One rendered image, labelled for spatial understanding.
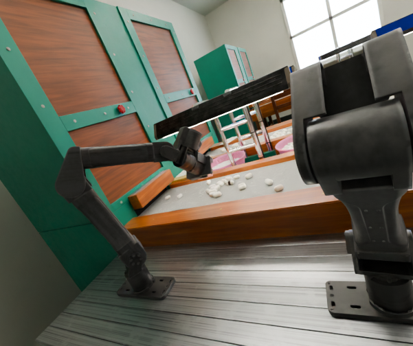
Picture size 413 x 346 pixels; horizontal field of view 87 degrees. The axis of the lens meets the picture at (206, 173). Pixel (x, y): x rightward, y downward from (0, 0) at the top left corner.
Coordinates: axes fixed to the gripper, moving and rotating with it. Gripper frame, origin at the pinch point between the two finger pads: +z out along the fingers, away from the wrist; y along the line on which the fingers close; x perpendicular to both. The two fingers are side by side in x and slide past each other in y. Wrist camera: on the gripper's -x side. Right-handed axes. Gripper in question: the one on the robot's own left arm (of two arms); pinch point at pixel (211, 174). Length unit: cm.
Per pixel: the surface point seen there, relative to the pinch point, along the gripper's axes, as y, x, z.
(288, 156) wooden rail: -25.1, -9.2, 25.5
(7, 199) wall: 138, -8, -19
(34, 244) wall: 138, 19, 1
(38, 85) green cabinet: 43, -31, -46
